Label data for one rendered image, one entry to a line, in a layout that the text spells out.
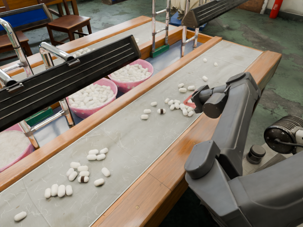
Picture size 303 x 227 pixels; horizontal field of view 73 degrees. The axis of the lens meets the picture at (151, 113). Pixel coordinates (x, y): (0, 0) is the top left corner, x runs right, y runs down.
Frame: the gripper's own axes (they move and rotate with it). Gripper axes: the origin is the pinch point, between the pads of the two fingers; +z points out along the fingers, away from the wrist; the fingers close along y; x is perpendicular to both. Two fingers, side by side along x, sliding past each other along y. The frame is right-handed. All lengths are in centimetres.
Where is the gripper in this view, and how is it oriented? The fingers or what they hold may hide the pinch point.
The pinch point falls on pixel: (185, 102)
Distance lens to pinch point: 80.5
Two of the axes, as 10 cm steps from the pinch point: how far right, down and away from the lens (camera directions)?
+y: -6.4, 5.1, -5.7
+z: -6.0, 1.3, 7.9
